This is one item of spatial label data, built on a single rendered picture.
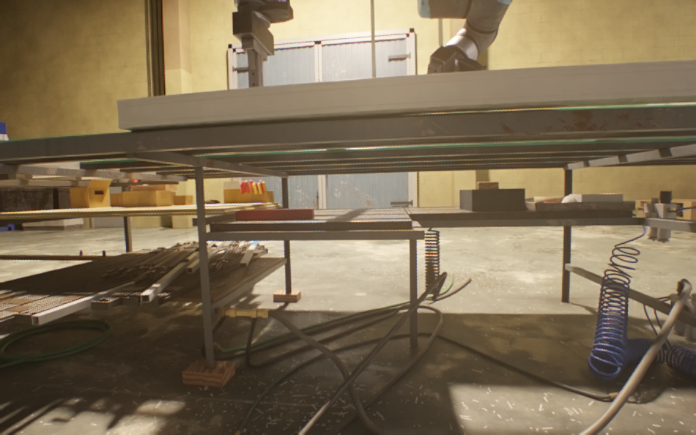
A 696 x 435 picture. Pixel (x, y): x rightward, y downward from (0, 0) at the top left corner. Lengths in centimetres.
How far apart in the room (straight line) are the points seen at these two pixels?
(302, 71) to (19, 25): 753
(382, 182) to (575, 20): 496
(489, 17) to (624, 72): 35
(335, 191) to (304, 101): 656
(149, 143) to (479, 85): 79
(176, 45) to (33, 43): 427
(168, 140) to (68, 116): 998
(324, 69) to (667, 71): 720
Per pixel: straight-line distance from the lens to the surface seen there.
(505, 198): 166
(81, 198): 254
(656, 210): 182
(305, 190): 748
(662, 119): 97
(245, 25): 86
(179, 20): 908
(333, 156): 140
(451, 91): 79
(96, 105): 1038
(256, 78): 87
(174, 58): 885
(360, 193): 727
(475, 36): 108
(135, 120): 101
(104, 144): 108
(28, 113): 1182
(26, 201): 267
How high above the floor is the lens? 69
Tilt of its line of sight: 4 degrees down
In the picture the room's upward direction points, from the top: 1 degrees counter-clockwise
